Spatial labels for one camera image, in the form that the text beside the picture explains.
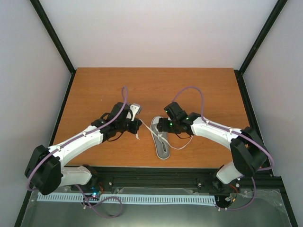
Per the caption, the white shoelace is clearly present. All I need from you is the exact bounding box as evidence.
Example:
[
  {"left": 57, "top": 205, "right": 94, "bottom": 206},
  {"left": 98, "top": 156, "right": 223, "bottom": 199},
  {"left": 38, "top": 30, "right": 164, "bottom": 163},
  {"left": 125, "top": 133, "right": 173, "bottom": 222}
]
[{"left": 139, "top": 119, "right": 193, "bottom": 150}]

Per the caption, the grey canvas sneaker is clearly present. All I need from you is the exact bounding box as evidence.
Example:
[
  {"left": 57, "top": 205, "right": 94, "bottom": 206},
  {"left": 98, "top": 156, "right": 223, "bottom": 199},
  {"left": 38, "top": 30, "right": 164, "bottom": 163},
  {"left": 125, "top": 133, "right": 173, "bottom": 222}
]
[{"left": 151, "top": 116, "right": 170, "bottom": 160}]

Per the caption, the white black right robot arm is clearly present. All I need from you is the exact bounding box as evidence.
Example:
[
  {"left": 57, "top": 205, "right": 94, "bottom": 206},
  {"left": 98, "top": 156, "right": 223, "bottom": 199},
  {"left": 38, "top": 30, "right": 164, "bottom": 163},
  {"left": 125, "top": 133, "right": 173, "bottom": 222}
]
[{"left": 151, "top": 102, "right": 269, "bottom": 191}]

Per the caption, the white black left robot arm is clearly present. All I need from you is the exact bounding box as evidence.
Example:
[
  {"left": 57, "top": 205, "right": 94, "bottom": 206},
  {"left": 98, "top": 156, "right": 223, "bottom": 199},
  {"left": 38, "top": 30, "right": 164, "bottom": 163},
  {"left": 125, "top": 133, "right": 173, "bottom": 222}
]
[{"left": 25, "top": 102, "right": 142, "bottom": 195}]

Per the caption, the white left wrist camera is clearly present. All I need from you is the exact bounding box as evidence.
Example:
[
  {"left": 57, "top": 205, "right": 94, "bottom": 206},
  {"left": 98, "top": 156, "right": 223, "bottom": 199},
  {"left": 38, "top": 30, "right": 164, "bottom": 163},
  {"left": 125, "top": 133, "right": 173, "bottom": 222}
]
[{"left": 130, "top": 104, "right": 142, "bottom": 121}]

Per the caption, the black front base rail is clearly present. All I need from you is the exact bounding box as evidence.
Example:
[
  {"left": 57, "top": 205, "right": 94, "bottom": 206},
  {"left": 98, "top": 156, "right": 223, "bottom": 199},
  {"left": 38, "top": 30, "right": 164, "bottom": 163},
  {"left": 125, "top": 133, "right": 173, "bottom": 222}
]
[{"left": 30, "top": 166, "right": 284, "bottom": 192}]

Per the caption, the light blue slotted cable duct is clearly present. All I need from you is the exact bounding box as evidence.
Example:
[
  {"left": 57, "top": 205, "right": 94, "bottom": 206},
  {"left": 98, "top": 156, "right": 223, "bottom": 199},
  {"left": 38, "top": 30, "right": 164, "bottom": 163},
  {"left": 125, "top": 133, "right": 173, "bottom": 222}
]
[{"left": 37, "top": 192, "right": 216, "bottom": 206}]

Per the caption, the grey metal base plate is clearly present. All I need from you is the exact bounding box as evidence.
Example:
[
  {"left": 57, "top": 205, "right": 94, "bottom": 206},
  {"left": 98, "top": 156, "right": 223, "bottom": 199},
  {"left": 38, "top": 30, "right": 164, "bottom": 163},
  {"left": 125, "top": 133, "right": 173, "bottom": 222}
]
[{"left": 21, "top": 187, "right": 290, "bottom": 227}]

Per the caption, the black left table side rail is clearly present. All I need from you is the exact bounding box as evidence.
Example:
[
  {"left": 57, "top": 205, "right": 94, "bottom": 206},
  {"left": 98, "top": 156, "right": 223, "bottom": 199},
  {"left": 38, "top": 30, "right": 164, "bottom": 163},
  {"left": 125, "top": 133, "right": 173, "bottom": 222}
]
[{"left": 14, "top": 70, "right": 77, "bottom": 227}]

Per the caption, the black table side rail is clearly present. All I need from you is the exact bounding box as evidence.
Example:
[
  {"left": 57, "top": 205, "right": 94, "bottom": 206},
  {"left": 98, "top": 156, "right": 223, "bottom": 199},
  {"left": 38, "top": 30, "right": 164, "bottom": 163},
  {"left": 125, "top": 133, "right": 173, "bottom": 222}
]
[
  {"left": 234, "top": 70, "right": 298, "bottom": 227},
  {"left": 14, "top": 70, "right": 77, "bottom": 227}
]

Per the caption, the black right table side rail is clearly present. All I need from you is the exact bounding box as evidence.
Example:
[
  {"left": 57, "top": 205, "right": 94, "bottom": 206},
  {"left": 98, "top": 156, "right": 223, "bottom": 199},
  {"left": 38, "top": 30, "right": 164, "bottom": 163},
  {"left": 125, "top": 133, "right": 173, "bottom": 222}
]
[{"left": 234, "top": 70, "right": 298, "bottom": 227}]

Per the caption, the black aluminium frame post left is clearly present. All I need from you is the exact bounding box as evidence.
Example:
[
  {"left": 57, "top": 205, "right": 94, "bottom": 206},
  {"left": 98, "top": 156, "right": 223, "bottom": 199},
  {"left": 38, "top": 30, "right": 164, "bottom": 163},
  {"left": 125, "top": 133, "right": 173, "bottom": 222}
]
[{"left": 30, "top": 0, "right": 76, "bottom": 76}]

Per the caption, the black aluminium frame post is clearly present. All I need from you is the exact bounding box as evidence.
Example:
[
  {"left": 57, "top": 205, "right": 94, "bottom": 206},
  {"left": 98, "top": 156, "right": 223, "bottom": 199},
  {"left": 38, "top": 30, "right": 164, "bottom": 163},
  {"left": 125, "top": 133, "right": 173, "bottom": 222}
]
[
  {"left": 30, "top": 0, "right": 76, "bottom": 76},
  {"left": 239, "top": 0, "right": 288, "bottom": 75}
]

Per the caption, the black aluminium frame post right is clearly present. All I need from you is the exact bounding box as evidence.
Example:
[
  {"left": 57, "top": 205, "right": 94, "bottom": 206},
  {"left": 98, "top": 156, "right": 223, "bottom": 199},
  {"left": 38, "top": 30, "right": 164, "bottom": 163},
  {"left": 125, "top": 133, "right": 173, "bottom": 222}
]
[{"left": 239, "top": 0, "right": 288, "bottom": 75}]

